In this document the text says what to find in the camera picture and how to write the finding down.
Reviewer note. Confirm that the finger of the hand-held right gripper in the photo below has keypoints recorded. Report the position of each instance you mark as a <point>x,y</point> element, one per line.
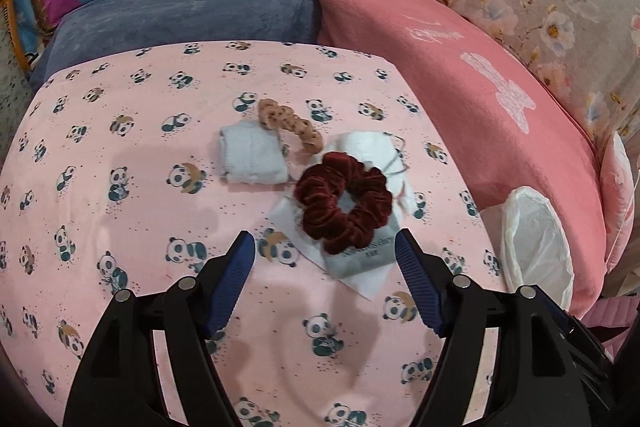
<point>567,322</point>

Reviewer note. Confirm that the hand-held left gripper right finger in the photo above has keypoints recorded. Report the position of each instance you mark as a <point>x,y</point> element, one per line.
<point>420,282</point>

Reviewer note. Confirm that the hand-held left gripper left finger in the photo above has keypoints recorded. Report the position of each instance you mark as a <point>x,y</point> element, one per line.
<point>230,287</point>

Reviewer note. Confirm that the bin with white bag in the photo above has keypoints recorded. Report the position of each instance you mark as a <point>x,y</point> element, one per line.
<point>540,237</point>

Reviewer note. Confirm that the dark red velvet scrunchie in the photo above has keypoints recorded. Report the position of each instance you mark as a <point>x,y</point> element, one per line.
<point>320,192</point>

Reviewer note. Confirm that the pink quilted cloth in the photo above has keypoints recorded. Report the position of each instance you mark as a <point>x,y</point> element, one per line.
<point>607,319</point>

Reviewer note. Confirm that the white wrapper packet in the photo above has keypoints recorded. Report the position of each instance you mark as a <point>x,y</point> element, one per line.
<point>360,264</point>

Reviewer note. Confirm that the pink panda print cloth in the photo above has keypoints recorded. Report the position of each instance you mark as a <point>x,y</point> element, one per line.
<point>150,207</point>

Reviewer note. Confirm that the pink white pillow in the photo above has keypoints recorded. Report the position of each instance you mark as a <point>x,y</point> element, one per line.
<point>617,192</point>

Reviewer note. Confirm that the pink dotted scrunchie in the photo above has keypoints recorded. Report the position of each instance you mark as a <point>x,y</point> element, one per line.
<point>300,127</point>

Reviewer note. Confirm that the pink blanket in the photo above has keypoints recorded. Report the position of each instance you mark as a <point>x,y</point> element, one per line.
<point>425,57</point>

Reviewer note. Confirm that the blue grey cushion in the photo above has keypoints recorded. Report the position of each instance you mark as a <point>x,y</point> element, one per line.
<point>175,12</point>

